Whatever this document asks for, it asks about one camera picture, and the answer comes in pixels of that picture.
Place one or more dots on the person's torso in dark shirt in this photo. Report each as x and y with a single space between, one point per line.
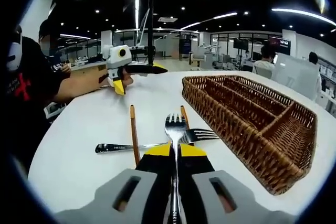
29 103

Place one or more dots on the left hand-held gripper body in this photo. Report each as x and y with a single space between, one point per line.
115 60

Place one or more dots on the white office chair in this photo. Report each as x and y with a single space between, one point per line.
53 111

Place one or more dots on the brown wooden chopstick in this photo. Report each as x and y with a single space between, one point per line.
134 129
185 116

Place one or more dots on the black stand pole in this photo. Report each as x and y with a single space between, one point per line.
150 37

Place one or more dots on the person's left hand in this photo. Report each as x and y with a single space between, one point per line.
128 79

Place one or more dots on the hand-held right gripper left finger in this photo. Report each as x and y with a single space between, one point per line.
155 182

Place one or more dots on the wall screen with red picture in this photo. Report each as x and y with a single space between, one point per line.
279 45

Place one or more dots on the dark blue standing banner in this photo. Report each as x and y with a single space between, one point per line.
185 48

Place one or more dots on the brown wicker utensil storage tray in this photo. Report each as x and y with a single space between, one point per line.
236 129

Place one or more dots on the long ceiling light strip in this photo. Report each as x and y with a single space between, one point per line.
225 15
302 13

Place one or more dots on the white chest-worn device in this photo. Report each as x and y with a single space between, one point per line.
14 48

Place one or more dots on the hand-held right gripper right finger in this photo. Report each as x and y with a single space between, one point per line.
197 182

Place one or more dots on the wooden counter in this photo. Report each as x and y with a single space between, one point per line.
86 77

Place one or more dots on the black monitor on stand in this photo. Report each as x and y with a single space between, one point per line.
240 43

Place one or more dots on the silver fork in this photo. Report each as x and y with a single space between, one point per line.
118 147
175 129

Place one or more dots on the metal shelf with white boxes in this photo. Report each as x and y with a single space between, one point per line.
328 79

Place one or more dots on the person's head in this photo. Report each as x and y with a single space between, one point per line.
48 27

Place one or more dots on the white desk partition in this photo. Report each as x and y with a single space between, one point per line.
294 74

